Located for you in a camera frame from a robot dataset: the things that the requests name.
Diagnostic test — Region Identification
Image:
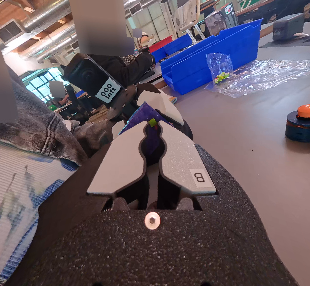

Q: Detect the black mat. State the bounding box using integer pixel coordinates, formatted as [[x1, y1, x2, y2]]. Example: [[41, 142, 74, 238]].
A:
[[259, 38, 310, 48]]

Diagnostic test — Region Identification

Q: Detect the clear plastic sheet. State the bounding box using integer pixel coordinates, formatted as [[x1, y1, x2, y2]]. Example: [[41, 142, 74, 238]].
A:
[[204, 59, 310, 98]]

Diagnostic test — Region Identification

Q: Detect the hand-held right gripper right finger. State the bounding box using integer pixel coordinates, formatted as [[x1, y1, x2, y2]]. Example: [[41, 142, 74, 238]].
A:
[[158, 120, 217, 196]]

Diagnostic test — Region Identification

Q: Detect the silver air duct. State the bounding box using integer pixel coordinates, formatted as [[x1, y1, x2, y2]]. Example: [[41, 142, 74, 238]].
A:
[[19, 21, 77, 59], [23, 0, 76, 32]]

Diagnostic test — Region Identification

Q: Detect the black round stand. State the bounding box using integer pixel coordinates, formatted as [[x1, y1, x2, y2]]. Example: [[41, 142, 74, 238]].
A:
[[161, 0, 174, 26]]

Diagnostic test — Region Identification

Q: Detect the small bag of green pieces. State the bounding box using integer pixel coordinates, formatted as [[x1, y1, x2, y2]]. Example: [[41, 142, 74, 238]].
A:
[[206, 52, 233, 85]]

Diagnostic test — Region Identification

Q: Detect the grey box device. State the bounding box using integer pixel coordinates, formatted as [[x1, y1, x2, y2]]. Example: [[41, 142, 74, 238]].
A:
[[273, 13, 305, 42]]

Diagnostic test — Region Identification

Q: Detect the small blue plastic bin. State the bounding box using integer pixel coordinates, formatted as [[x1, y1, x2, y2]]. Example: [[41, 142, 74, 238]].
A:
[[164, 34, 192, 56], [151, 46, 168, 63]]

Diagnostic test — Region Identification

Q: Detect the dark blue brick model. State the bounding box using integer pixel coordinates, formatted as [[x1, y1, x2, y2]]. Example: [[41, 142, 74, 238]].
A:
[[285, 111, 310, 143]]

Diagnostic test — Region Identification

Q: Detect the large blue plastic bin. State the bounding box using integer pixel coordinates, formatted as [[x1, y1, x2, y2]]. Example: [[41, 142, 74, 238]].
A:
[[160, 18, 264, 95]]

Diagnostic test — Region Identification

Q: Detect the red plastic bin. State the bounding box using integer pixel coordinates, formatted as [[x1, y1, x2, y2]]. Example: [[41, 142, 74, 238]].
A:
[[148, 36, 174, 53]]

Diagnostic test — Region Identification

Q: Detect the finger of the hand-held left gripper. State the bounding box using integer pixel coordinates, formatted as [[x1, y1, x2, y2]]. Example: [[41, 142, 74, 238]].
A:
[[112, 120, 128, 144], [137, 90, 185, 126]]

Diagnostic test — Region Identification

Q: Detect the person's left forearm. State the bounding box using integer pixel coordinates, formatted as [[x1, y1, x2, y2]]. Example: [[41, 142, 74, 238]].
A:
[[0, 66, 115, 166]]

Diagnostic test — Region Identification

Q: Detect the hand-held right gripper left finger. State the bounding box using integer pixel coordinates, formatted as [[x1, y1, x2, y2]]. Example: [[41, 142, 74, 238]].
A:
[[86, 121, 147, 196]]

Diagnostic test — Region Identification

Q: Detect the dark printed cardboard box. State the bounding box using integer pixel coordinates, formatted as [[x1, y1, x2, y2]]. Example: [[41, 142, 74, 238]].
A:
[[204, 1, 239, 36]]

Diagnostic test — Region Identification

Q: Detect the purple building plate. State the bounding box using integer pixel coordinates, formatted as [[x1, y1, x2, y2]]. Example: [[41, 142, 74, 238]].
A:
[[118, 101, 168, 156]]

